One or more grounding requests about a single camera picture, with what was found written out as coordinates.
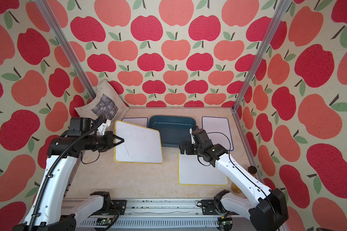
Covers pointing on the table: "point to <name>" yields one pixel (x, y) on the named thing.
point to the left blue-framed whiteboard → (141, 121)
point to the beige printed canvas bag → (107, 102)
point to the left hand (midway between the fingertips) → (124, 142)
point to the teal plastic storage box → (174, 129)
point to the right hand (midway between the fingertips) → (187, 148)
